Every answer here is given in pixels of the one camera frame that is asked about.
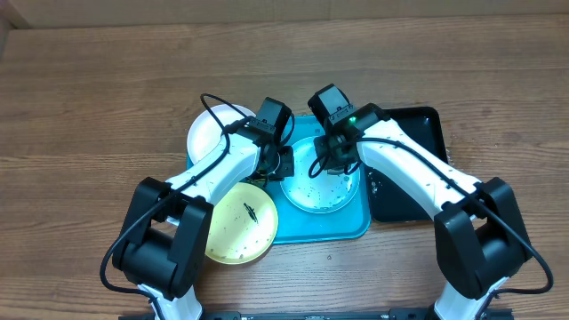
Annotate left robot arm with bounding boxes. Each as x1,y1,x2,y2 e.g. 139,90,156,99
100,129,293,319

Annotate black plastic tray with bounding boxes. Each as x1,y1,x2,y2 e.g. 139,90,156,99
365,107,448,222

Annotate yellow plate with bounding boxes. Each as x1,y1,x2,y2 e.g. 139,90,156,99
205,182,278,265

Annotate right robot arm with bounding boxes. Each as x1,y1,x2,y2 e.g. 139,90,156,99
309,100,535,319

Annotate light blue plate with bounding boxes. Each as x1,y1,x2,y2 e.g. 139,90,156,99
280,136,360,213

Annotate blue plastic tray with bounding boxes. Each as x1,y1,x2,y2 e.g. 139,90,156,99
185,114,373,247

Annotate white plate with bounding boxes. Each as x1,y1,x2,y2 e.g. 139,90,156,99
187,104,255,166

